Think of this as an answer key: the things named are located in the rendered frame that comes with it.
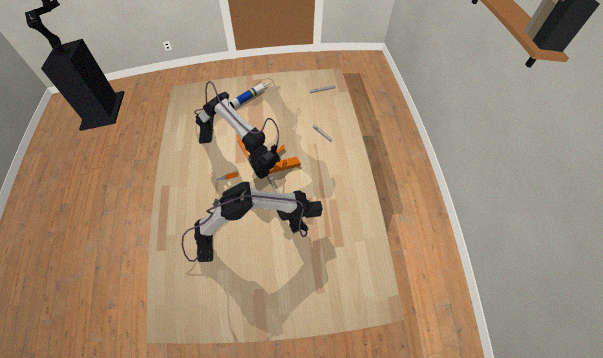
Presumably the blue and white sealant cartridge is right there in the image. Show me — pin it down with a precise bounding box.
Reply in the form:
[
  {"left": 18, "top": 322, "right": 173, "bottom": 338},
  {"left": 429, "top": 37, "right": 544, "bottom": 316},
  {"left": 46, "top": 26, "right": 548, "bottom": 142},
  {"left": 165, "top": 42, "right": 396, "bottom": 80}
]
[{"left": 230, "top": 82, "right": 270, "bottom": 108}]

